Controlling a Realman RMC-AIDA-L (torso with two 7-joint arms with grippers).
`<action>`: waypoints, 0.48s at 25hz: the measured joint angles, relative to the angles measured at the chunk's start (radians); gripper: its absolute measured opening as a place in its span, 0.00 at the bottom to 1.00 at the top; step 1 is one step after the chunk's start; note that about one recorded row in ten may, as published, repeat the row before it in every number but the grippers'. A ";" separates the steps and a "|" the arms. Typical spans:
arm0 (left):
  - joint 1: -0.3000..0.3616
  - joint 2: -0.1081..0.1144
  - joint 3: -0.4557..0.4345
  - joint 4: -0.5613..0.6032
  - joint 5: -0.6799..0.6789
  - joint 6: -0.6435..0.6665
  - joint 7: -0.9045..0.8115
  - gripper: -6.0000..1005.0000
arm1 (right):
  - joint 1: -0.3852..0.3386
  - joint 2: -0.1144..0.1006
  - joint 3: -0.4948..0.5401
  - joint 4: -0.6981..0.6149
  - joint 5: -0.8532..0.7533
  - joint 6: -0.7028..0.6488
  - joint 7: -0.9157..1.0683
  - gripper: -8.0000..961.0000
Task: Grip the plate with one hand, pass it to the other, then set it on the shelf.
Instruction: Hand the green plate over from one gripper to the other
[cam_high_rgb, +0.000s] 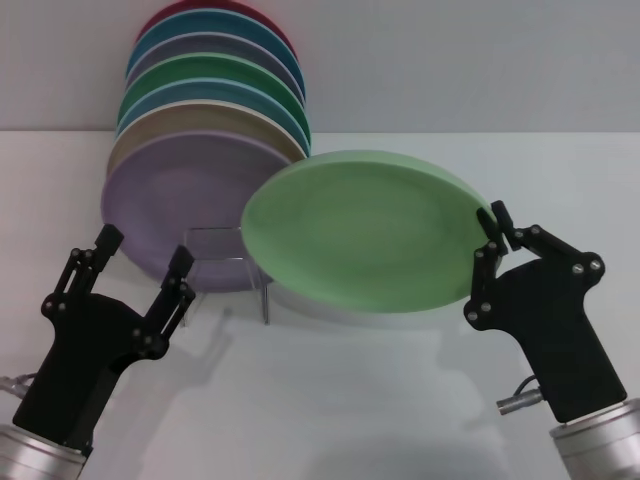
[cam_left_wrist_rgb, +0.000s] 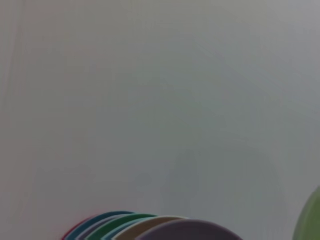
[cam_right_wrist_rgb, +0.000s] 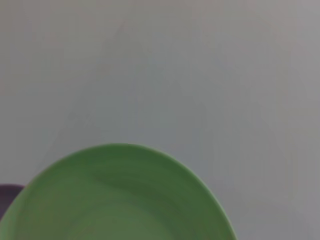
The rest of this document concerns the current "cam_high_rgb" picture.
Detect maroon red plate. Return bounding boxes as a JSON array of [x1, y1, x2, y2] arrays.
[[136, 0, 300, 64]]

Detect grey purple plate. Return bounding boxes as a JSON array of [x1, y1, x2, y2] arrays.
[[124, 33, 307, 109]]

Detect right gripper cable connector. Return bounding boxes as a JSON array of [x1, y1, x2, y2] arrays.
[[494, 376, 550, 417]]

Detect light green plate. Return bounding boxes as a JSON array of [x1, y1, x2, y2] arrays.
[[240, 149, 489, 315]]

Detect lilac plate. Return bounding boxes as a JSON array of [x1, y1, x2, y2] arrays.
[[100, 130, 294, 293]]

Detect left gripper cable connector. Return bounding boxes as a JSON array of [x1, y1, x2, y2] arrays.
[[0, 374, 37, 401]]

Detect teal blue plate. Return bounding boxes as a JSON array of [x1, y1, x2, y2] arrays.
[[125, 9, 305, 96]]

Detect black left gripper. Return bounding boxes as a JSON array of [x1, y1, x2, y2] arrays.
[[11, 223, 197, 457]]

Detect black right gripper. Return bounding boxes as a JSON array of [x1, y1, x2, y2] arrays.
[[463, 199, 629, 424]]

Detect dark green plate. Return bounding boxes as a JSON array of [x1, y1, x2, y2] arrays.
[[117, 51, 309, 136]]

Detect light blue plate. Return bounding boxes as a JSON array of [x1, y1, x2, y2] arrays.
[[115, 77, 312, 157]]

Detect gripper cable connector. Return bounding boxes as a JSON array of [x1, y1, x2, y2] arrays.
[[0, 374, 37, 401], [494, 376, 550, 417]]

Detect beige plate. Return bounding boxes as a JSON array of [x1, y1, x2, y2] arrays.
[[106, 99, 307, 177]]

